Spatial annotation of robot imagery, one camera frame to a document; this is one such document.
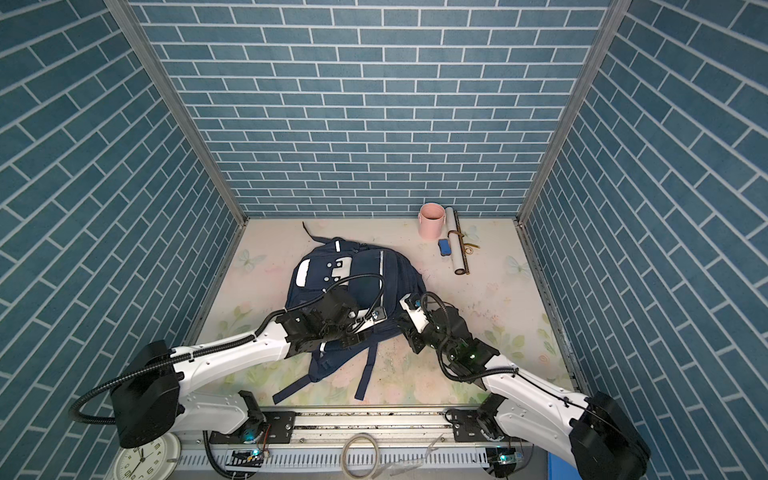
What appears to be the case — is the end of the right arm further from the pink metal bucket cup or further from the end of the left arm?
the pink metal bucket cup

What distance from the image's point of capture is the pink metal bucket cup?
1104 millimetres

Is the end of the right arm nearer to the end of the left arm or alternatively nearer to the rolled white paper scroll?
the end of the left arm

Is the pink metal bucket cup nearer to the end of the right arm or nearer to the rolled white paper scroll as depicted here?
the rolled white paper scroll

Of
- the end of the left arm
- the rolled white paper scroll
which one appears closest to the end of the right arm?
the end of the left arm

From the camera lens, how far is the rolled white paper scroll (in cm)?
106

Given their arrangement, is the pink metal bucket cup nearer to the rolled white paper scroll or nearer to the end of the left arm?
the rolled white paper scroll
